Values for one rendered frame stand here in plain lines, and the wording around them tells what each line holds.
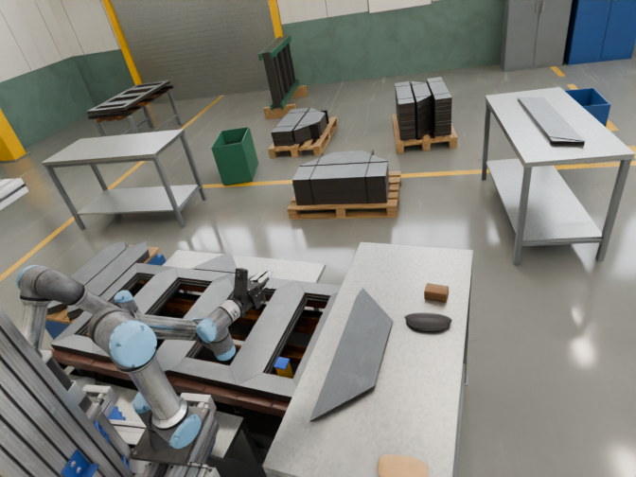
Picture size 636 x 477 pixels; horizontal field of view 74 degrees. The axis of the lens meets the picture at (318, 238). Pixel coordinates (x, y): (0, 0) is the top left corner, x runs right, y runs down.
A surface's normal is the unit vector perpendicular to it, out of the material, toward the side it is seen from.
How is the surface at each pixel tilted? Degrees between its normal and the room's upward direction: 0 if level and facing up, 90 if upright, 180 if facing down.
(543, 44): 90
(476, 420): 0
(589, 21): 90
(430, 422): 0
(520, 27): 90
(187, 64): 90
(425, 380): 0
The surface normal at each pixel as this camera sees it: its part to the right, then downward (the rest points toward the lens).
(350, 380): -0.16, -0.82
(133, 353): 0.76, 0.12
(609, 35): -0.19, 0.58
